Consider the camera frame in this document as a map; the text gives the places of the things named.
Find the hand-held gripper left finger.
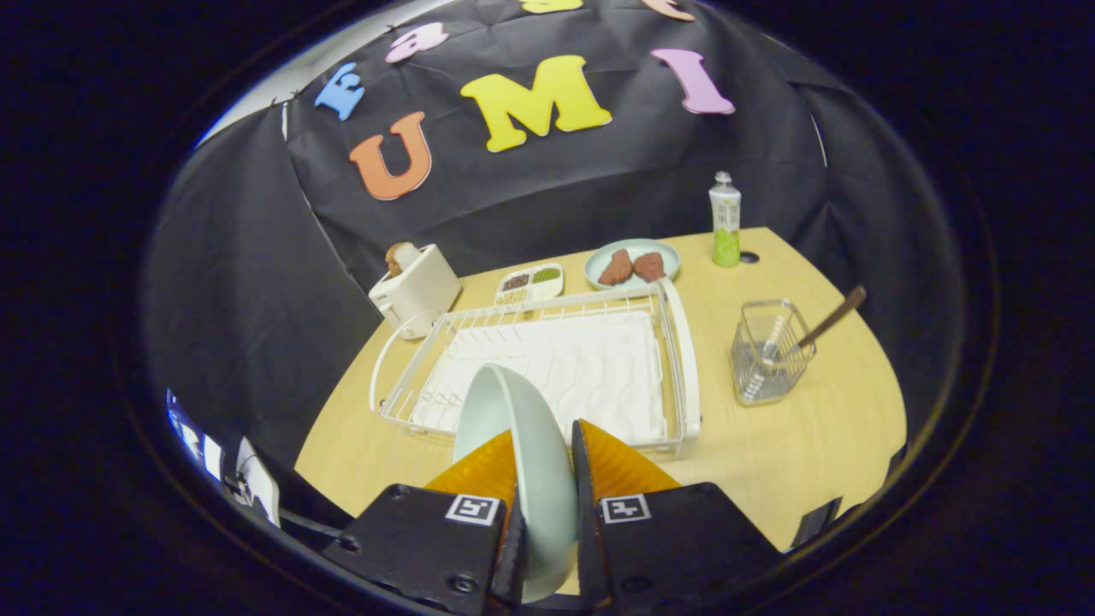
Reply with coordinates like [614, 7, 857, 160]
[321, 428, 527, 616]

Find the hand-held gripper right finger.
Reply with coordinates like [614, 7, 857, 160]
[571, 419, 784, 610]

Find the white wire dish rack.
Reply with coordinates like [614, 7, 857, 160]
[370, 278, 702, 459]

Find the metal mesh basket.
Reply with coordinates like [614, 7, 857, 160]
[731, 299, 817, 406]

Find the wooden handle spoon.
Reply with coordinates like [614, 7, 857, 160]
[761, 286, 867, 364]

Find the white divided seasoning dish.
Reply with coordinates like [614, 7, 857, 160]
[494, 262, 565, 307]

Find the pale green patty plate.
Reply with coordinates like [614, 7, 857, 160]
[584, 239, 682, 292]

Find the white ribbed drain tray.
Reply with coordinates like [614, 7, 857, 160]
[425, 311, 668, 446]

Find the white toaster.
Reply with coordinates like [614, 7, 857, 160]
[369, 244, 463, 341]

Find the green label drink bottle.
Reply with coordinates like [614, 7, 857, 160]
[708, 171, 743, 268]

